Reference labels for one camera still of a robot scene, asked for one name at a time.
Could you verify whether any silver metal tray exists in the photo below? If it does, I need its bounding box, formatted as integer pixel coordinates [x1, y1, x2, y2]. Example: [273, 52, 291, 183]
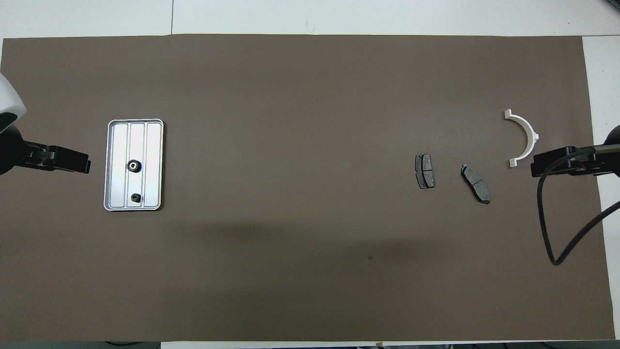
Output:
[103, 119, 164, 212]

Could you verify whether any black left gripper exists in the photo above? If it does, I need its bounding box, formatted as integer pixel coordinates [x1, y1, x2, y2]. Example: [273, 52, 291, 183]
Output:
[0, 125, 92, 176]

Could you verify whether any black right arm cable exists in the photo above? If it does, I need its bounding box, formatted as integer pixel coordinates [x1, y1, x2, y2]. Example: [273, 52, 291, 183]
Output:
[536, 144, 620, 266]

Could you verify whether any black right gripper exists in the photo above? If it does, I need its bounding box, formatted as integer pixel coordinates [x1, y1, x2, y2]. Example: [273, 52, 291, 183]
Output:
[530, 125, 620, 178]

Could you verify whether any short dark brake pad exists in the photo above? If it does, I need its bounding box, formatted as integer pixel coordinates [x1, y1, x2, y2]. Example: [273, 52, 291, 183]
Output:
[415, 154, 435, 190]

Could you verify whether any brown table mat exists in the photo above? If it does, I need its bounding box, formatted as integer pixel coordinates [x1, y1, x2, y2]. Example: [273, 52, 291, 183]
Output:
[0, 34, 616, 342]

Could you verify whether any long dark brake pad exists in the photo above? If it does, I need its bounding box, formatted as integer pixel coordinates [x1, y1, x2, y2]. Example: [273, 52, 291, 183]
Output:
[460, 163, 491, 205]

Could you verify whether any white semicircular plastic bracket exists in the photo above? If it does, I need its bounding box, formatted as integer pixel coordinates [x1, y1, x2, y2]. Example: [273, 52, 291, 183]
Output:
[504, 109, 540, 168]

